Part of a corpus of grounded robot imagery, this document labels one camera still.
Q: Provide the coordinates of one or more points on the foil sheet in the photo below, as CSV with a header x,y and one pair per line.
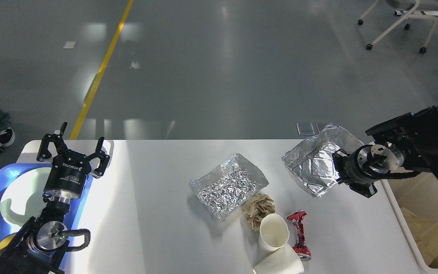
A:
x,y
228,186

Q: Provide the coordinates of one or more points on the dark grey mug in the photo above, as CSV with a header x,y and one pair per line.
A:
x,y
6,241

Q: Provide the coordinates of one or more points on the brown paper bag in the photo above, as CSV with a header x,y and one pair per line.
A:
x,y
425,233

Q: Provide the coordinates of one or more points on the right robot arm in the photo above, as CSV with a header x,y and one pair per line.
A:
x,y
403,147

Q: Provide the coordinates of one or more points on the white paper cup lying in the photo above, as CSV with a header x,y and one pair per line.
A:
x,y
283,260

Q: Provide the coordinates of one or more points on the floor outlet cover right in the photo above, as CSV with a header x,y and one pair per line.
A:
x,y
321,126

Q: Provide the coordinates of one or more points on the floor outlet cover left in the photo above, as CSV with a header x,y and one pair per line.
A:
x,y
306,129

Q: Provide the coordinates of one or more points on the brown paper ball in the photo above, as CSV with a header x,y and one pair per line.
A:
x,y
256,209

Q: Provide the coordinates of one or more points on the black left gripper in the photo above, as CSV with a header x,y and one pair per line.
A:
x,y
67,177

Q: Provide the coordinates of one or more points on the beige waste bin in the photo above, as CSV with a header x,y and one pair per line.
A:
x,y
423,268

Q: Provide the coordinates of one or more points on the crushed red soda can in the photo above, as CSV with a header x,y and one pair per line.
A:
x,y
300,246

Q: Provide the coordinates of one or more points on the floor outlet cover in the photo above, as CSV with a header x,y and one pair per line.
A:
x,y
321,126
306,129

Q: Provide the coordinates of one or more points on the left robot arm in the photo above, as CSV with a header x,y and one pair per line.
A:
x,y
41,243

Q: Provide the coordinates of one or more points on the white paper cup upright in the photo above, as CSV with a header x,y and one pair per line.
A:
x,y
273,233

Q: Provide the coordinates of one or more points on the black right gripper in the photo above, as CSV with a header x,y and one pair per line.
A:
x,y
349,168

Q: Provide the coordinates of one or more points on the white office chair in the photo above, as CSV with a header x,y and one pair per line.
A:
x,y
415,9

